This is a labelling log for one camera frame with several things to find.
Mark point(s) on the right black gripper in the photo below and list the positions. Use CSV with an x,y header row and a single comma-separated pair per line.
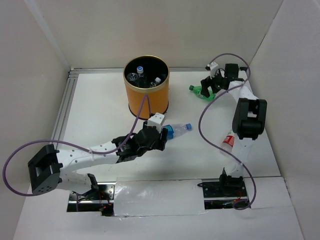
x,y
208,82

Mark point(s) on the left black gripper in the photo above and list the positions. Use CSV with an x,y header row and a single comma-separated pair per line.
x,y
162,142

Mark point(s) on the crushed green bottle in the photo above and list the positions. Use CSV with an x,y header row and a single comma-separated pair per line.
x,y
197,92

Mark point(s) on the clear bottle blue label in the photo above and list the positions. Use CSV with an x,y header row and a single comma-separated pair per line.
x,y
177,130

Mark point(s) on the clear bottle white cap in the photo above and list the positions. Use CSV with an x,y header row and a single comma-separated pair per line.
x,y
157,81

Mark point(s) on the clear bottle white-blue cap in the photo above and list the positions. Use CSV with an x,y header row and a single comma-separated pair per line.
x,y
141,82

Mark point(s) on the clear bottle red label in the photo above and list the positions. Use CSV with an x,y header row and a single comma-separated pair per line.
x,y
228,143

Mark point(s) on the large clear bottle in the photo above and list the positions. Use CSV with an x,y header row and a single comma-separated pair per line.
x,y
132,77

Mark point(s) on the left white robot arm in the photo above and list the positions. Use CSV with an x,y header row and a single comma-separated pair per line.
x,y
53,169

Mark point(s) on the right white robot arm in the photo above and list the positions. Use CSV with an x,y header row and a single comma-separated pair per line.
x,y
248,120

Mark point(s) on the orange cylindrical bin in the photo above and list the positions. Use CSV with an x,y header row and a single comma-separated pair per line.
x,y
143,102

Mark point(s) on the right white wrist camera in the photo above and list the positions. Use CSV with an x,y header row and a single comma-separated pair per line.
x,y
212,67

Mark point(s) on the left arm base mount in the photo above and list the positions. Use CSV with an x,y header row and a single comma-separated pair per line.
x,y
99,198

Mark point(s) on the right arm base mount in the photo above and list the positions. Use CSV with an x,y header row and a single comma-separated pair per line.
x,y
225,193

